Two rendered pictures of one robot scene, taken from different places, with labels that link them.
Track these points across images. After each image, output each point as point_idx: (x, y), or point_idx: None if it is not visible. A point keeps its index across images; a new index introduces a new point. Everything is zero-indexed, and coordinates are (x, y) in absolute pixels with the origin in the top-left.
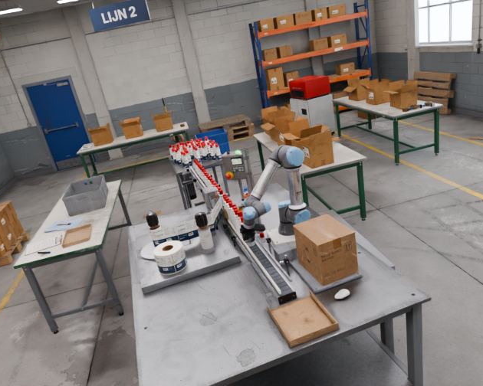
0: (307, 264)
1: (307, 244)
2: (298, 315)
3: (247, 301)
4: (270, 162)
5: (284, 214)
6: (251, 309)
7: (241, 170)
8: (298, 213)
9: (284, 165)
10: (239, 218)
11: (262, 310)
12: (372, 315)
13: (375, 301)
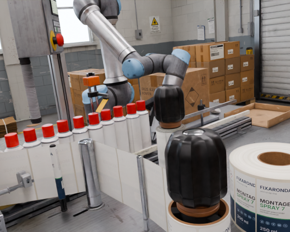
0: (189, 113)
1: (194, 81)
2: (258, 118)
3: (266, 139)
4: (97, 10)
5: (113, 98)
6: (275, 134)
7: (59, 30)
8: (129, 84)
9: (111, 14)
10: (113, 121)
11: (270, 130)
12: (228, 105)
13: (211, 106)
